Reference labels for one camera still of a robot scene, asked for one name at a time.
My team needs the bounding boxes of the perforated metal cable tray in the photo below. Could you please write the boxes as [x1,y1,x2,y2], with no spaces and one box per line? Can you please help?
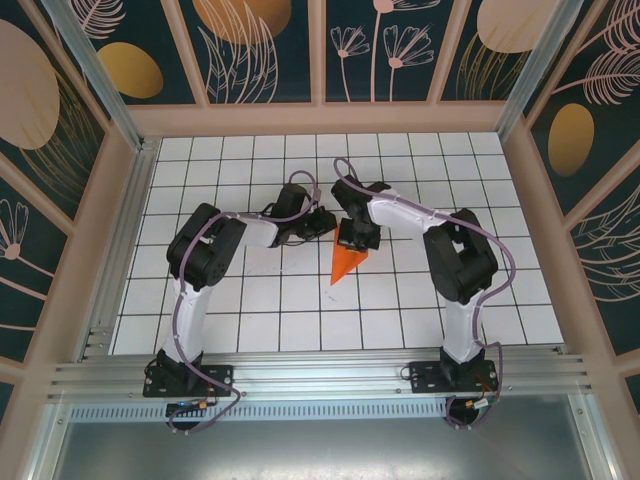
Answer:
[67,403,584,424]

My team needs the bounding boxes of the wall panel single flower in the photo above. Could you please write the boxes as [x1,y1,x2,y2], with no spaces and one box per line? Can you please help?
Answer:
[0,163,71,362]

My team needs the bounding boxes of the wall panel pale circle grass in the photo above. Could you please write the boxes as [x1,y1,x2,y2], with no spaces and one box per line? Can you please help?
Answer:
[438,0,544,104]

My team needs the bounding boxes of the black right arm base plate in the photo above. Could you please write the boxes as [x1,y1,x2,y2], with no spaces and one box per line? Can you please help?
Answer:
[407,359,500,394]

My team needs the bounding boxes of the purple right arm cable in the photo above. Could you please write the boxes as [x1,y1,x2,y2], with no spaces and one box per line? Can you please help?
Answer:
[332,157,519,431]

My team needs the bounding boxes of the wall panel pink feathers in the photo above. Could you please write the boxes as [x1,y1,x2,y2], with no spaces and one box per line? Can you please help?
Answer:
[567,184,640,357]

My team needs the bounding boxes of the wall panel with pink flowers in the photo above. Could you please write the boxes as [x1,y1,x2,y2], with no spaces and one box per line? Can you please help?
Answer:
[324,0,454,105]

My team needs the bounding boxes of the long aluminium mounting rail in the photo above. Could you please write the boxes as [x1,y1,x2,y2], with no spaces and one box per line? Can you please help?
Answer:
[47,349,596,401]

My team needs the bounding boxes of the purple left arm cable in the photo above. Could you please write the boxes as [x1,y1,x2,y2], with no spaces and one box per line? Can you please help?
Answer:
[167,169,324,437]

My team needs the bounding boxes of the wall panel large pale circle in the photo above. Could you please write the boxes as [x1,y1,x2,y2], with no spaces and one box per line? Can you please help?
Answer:
[0,17,112,227]

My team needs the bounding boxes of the wall panel with gold oval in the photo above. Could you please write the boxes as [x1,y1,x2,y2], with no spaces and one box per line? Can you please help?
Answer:
[74,0,207,107]

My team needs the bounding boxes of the grey steel sheet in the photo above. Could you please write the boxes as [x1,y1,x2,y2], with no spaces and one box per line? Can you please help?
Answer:
[44,418,619,480]

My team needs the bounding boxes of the orange paper sheet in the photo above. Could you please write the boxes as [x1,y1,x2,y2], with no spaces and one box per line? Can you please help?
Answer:
[329,222,372,286]

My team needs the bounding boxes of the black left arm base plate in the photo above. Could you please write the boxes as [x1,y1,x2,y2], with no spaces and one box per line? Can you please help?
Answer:
[143,362,236,399]

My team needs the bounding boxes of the aluminium side rail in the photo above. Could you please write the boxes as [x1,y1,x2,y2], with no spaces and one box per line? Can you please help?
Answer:
[77,137,161,361]

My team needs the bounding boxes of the wall panel circle and leaves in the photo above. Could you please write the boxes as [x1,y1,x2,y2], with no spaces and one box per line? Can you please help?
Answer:
[178,0,322,106]

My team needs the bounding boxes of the aluminium corner post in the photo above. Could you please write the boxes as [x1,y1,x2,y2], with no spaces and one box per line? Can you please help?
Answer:
[42,0,146,151]
[494,0,584,144]

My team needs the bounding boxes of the wall panel feather gold oval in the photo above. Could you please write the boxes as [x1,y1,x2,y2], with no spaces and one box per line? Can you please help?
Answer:
[524,0,640,217]

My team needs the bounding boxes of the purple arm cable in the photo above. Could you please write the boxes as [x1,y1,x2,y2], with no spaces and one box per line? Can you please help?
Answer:
[167,169,324,437]
[332,157,519,431]

